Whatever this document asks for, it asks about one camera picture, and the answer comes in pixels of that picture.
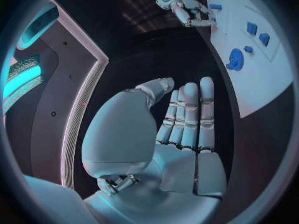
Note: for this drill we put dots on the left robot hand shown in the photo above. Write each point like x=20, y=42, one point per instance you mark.
x=177, y=171

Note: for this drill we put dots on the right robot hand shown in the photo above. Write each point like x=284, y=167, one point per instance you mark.
x=191, y=5

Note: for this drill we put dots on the blue peg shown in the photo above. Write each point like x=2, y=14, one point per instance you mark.
x=212, y=19
x=248, y=49

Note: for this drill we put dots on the white task board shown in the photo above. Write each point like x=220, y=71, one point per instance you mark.
x=257, y=82

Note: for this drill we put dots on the blue plug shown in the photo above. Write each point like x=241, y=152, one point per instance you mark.
x=215, y=7

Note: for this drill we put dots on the blue slim cylinder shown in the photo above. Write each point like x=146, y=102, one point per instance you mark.
x=251, y=28

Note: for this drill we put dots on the blue gear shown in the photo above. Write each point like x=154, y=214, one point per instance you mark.
x=236, y=59

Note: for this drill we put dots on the blue ridged cylinder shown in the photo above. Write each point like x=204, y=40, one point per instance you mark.
x=264, y=39

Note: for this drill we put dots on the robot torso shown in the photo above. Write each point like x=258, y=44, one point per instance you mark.
x=46, y=134

